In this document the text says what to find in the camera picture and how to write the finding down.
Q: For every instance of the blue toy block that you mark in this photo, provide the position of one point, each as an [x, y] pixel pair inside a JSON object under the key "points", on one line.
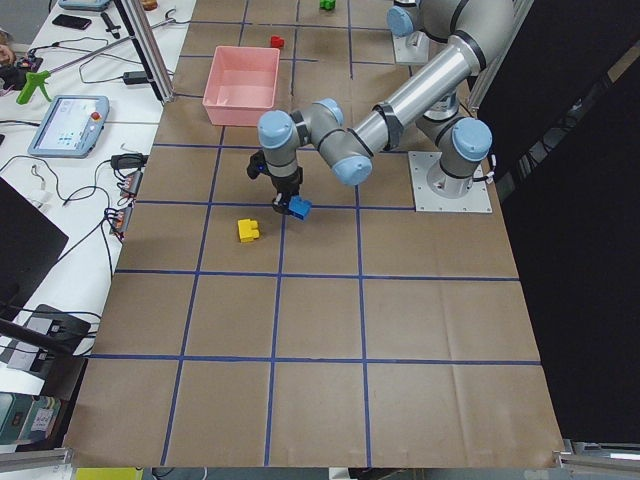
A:
{"points": [[299, 208]]}

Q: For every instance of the teach pendant tablet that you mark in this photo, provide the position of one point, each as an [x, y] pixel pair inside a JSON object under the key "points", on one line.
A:
{"points": [[71, 126]]}

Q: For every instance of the pink plastic box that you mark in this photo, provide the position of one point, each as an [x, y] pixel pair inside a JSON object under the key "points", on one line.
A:
{"points": [[241, 86]]}

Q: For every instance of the red toy block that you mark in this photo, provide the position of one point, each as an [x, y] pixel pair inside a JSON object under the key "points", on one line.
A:
{"points": [[277, 42]]}

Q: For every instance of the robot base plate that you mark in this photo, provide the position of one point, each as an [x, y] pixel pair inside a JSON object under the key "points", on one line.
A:
{"points": [[436, 192]]}

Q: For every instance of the green handled grabber tool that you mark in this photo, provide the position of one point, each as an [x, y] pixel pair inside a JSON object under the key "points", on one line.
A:
{"points": [[37, 80]]}

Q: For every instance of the black smartphone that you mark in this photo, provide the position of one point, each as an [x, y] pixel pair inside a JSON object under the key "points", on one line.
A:
{"points": [[72, 22]]}

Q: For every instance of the black power adapter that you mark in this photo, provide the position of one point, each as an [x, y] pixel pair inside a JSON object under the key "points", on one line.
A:
{"points": [[135, 78]]}

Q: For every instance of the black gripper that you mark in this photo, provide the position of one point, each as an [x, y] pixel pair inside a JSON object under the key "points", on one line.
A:
{"points": [[285, 187]]}

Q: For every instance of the green toy block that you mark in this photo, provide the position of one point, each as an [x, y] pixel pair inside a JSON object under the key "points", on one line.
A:
{"points": [[327, 5]]}

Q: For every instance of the aluminium frame post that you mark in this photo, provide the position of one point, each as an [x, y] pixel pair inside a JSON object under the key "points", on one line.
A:
{"points": [[139, 29]]}

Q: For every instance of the yellow toy block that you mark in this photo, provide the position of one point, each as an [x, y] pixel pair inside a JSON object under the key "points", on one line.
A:
{"points": [[248, 230]]}

